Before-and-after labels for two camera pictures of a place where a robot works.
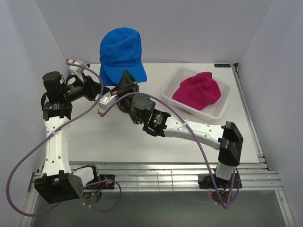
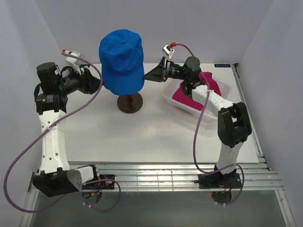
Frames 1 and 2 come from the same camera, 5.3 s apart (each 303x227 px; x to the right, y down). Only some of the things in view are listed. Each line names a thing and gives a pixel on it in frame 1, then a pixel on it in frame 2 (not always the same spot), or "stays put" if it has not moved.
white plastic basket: x=171 y=78 stays put
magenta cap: x=198 y=91 stays put
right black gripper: x=127 y=84 → x=161 y=72
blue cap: x=120 y=50 stays put
